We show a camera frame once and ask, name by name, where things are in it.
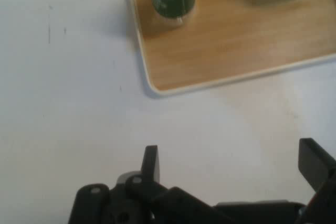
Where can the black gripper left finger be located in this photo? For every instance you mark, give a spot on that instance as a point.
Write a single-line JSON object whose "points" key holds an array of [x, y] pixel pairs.
{"points": [[151, 165]]}

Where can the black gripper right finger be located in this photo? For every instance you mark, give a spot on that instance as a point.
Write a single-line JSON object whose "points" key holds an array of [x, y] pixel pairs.
{"points": [[313, 159]]}

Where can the wooden tray with cream rim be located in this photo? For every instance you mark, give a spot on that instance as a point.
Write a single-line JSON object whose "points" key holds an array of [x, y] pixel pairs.
{"points": [[225, 48]]}

